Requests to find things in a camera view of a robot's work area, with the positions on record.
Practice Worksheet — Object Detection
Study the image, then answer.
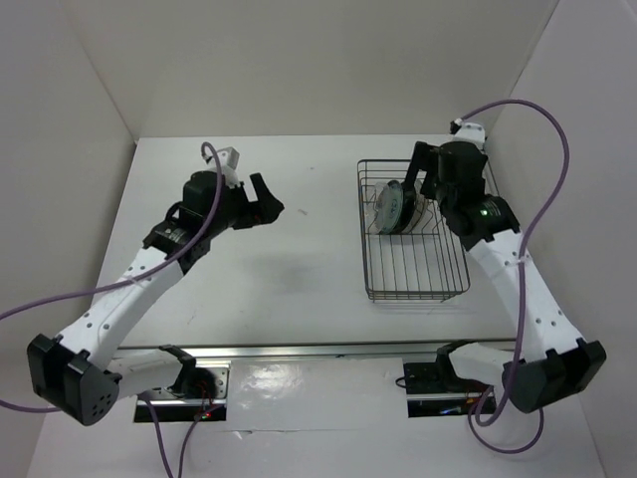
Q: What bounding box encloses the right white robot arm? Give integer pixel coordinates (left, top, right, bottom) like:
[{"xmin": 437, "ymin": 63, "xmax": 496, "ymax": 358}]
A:
[{"xmin": 403, "ymin": 141, "xmax": 606, "ymax": 413}]

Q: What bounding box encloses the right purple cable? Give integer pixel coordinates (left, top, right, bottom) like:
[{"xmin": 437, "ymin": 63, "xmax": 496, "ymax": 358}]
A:
[{"xmin": 452, "ymin": 100, "xmax": 570, "ymax": 453}]

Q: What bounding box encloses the blue patterned ceramic plate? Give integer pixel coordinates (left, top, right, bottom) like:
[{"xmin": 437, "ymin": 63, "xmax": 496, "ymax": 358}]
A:
[{"xmin": 373, "ymin": 180, "xmax": 403, "ymax": 234}]

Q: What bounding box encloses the aluminium front rail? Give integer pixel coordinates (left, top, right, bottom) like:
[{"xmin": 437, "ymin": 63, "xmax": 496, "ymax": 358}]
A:
[{"xmin": 113, "ymin": 338, "xmax": 517, "ymax": 360}]

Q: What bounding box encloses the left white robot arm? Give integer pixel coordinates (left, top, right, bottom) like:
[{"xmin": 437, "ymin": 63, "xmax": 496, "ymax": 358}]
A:
[{"xmin": 27, "ymin": 170, "xmax": 285, "ymax": 426}]

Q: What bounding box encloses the purple cable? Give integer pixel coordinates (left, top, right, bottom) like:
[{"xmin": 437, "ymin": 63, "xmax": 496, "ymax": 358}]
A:
[
  {"xmin": 452, "ymin": 100, "xmax": 570, "ymax": 453},
  {"xmin": 0, "ymin": 142, "xmax": 225, "ymax": 477}
]

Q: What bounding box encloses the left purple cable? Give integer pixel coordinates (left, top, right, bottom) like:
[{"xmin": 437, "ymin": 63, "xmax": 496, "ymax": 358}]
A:
[{"xmin": 0, "ymin": 142, "xmax": 225, "ymax": 477}]

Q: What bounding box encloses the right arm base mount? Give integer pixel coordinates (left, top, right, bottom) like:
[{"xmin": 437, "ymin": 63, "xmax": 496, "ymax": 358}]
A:
[{"xmin": 394, "ymin": 362, "xmax": 487, "ymax": 418}]

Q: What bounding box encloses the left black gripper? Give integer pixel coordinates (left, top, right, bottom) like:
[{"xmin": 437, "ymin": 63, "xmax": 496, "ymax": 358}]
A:
[{"xmin": 205, "ymin": 172, "xmax": 283, "ymax": 237}]

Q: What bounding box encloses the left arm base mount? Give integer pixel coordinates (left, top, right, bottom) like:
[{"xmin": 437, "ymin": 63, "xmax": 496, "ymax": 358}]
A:
[{"xmin": 149, "ymin": 363, "xmax": 230, "ymax": 423}]

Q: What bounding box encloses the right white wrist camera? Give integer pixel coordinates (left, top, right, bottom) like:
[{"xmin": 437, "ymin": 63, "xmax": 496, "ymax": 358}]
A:
[{"xmin": 450, "ymin": 119, "xmax": 487, "ymax": 150}]

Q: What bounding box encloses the clear ribbed glass plate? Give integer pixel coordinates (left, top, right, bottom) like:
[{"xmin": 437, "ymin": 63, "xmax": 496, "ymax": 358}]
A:
[{"xmin": 366, "ymin": 182, "xmax": 393, "ymax": 235}]

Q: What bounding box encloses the metal wire dish rack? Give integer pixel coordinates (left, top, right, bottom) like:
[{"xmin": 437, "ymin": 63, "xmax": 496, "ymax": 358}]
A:
[{"xmin": 357, "ymin": 159, "xmax": 471, "ymax": 303}]

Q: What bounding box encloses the frosted beige glass plate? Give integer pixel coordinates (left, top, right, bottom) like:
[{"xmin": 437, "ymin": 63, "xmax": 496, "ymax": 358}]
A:
[{"xmin": 401, "ymin": 194, "xmax": 429, "ymax": 234}]

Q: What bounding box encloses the black round plate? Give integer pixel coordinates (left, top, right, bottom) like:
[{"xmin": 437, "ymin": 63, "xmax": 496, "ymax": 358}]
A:
[{"xmin": 392, "ymin": 188, "xmax": 417, "ymax": 234}]

